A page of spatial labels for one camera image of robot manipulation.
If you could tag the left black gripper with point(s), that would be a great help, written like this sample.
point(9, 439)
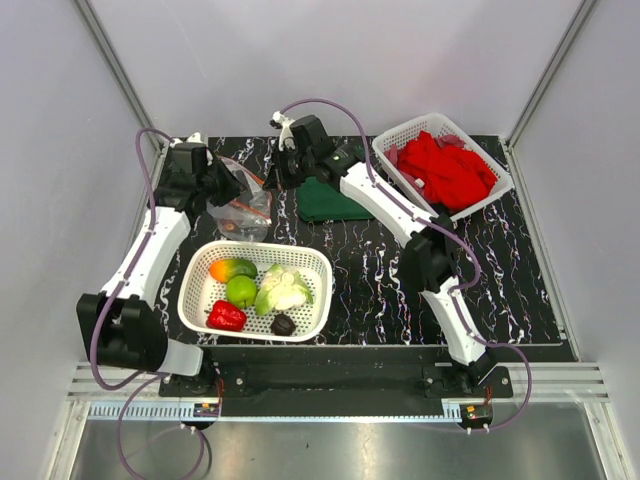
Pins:
point(232, 190)

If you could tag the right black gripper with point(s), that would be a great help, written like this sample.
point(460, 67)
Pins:
point(276, 179)

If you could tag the dark red fake apple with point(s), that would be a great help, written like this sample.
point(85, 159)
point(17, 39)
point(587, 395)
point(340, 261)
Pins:
point(229, 227)

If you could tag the clear zip top bag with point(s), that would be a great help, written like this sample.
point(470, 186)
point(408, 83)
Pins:
point(250, 211)

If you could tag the orange fake mango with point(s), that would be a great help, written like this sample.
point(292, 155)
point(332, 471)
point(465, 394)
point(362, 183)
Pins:
point(224, 270)

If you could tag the green fake apple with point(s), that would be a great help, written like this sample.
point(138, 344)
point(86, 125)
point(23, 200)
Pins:
point(241, 291)

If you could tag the red fake pepper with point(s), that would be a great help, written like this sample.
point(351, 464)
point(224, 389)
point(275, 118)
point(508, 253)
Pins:
point(225, 316)

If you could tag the dark brown fake fruit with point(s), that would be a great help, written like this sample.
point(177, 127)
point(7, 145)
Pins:
point(282, 325)

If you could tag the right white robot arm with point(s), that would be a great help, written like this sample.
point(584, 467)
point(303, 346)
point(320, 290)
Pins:
point(427, 264)

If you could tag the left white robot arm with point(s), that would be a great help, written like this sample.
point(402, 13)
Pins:
point(119, 325)

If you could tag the green folded cloth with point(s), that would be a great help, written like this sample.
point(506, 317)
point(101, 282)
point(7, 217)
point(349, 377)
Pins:
point(319, 202)

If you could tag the white perforated empty basket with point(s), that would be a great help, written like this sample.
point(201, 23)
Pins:
point(199, 291)

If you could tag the pink cloth in basket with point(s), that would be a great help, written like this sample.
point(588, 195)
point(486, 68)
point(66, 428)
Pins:
point(392, 155)

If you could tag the white basket with clothes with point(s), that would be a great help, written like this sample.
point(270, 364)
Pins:
point(438, 125)

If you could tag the red garment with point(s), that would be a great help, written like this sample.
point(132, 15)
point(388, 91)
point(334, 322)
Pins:
point(451, 175)

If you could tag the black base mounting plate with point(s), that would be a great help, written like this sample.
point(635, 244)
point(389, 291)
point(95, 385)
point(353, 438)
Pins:
point(337, 381)

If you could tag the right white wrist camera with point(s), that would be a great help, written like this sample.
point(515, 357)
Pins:
point(283, 124)

